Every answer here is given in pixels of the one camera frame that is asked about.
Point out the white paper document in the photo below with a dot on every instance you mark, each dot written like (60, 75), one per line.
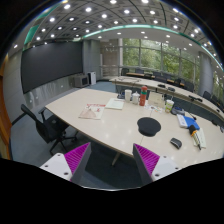
(115, 103)

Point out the red and white magazine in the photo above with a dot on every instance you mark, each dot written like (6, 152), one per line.
(92, 111)

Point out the large dark projection screen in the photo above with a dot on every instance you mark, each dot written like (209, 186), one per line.
(46, 63)

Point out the black office chair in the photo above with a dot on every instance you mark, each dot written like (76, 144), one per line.
(52, 129)

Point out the grey cabinet with microwave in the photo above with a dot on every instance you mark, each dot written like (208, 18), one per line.
(81, 81)

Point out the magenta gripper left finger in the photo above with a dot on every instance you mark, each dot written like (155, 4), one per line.
(69, 166)

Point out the red thermos bottle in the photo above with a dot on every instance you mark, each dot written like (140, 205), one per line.
(143, 95)

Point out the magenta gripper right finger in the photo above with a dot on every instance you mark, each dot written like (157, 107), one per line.
(151, 166)

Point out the black computer mouse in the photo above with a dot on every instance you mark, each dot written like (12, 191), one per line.
(175, 142)

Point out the green and white cup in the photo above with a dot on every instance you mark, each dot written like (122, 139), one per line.
(169, 105)

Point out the white teapot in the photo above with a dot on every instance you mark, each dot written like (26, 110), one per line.
(135, 98)

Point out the round black mouse pad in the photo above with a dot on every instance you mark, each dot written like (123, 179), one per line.
(148, 126)

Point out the white card stand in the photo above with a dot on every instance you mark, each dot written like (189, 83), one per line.
(156, 99)

